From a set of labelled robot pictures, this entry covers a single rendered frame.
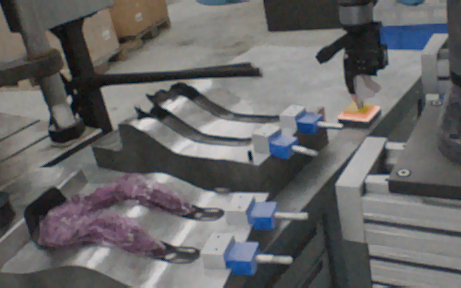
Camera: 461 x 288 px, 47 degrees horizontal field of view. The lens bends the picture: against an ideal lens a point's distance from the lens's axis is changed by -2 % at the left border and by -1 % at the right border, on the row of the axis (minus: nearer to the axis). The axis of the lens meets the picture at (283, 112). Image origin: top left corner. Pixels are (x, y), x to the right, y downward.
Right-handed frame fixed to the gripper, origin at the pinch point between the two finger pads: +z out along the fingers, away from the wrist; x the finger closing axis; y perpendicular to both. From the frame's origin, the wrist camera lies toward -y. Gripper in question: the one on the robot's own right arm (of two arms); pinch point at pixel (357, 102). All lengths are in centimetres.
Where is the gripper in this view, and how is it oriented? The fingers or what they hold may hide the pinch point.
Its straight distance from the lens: 129.2
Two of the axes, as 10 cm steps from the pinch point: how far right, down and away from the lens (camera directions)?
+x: 5.2, -4.2, 7.4
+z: 1.5, 9.0, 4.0
